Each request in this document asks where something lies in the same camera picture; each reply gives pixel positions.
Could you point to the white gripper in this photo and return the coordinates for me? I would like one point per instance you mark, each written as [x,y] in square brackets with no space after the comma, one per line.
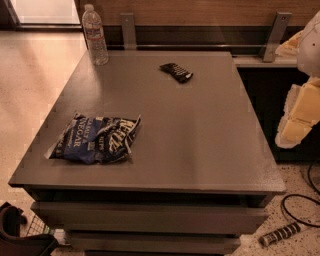
[310,51]

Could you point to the black rxbar chocolate bar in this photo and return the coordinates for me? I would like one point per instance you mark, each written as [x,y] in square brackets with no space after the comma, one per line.
[180,74]

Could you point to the blue kettle chip bag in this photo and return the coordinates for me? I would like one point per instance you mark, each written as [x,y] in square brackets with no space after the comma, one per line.
[95,139]

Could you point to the grey drawer cabinet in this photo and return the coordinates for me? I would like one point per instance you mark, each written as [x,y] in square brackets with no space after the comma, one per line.
[200,173]

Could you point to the clear plastic water bottle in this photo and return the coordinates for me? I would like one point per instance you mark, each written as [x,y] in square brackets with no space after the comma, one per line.
[94,35]

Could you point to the dark chair at corner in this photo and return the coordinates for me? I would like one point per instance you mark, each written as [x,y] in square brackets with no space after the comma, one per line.
[12,243]

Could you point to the right grey metal bracket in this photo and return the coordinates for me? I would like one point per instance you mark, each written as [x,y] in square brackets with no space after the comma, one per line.
[278,29]

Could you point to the grey metal bracket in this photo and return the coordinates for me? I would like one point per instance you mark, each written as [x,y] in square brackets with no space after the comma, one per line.
[278,29]
[128,31]

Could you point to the left grey metal bracket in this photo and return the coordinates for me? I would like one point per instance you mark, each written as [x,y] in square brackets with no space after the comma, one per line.
[128,31]

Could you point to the wire mesh basket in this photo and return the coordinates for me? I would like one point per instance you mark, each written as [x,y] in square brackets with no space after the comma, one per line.
[37,227]

